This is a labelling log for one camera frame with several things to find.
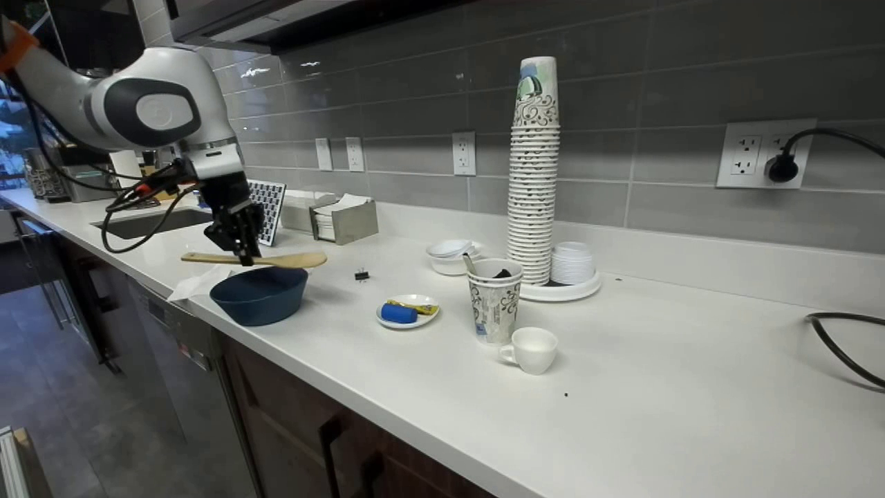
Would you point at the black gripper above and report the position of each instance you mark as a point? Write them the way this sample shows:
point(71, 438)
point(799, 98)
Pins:
point(230, 208)

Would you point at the wooden spoon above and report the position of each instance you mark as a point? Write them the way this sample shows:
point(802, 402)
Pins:
point(293, 261)

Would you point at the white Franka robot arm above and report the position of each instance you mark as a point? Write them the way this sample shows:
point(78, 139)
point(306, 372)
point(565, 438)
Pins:
point(139, 105)

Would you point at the blue bowl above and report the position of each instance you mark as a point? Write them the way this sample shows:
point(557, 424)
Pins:
point(261, 296)

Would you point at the blue white patterned box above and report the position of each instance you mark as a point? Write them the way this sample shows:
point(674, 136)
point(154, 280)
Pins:
point(269, 208)

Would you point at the white paper napkin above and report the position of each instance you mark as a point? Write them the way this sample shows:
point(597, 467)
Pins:
point(196, 283)

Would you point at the white tissue box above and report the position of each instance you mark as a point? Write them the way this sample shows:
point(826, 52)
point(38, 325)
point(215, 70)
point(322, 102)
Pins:
point(301, 211)

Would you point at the countertop sink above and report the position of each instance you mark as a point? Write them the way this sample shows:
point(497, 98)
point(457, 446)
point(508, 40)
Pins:
point(149, 222)

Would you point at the grey napkin holder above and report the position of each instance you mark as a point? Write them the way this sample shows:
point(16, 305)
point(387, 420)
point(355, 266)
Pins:
point(347, 222)

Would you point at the small black object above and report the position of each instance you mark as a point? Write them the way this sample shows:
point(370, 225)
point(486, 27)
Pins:
point(360, 273)

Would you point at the stainless dishwasher front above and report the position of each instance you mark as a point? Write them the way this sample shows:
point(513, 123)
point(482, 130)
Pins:
point(185, 377)

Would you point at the white card stand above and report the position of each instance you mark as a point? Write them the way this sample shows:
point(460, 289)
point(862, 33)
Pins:
point(127, 164)

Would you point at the blue sponge piece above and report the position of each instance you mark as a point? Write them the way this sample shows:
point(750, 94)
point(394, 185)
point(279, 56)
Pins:
point(399, 312)

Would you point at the small white saucer plate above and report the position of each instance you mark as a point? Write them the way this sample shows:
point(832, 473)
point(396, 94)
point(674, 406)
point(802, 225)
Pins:
point(412, 320)

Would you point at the grey countertop appliance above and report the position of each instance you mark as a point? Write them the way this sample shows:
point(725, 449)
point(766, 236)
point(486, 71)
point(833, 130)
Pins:
point(66, 181)

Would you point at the white saucer with cup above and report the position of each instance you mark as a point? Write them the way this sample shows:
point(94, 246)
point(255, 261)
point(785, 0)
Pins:
point(449, 254)

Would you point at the patterned paper cup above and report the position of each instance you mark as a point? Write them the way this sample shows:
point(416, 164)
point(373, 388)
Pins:
point(495, 305)

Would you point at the tall stack of paper cups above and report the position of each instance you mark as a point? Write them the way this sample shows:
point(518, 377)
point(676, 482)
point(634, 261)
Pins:
point(535, 167)

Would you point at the small white espresso cup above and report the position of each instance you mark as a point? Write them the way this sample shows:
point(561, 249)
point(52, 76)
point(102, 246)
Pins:
point(535, 349)

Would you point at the white round plate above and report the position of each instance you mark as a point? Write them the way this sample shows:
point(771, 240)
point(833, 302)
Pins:
point(572, 290)

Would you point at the white double power outlet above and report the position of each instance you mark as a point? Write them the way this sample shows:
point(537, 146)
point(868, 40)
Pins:
point(766, 156)

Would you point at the white wall switch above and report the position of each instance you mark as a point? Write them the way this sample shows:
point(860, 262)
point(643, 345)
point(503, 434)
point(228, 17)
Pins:
point(322, 153)
point(355, 153)

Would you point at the white wall outlet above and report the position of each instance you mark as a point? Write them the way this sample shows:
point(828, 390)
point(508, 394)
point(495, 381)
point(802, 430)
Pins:
point(464, 153)

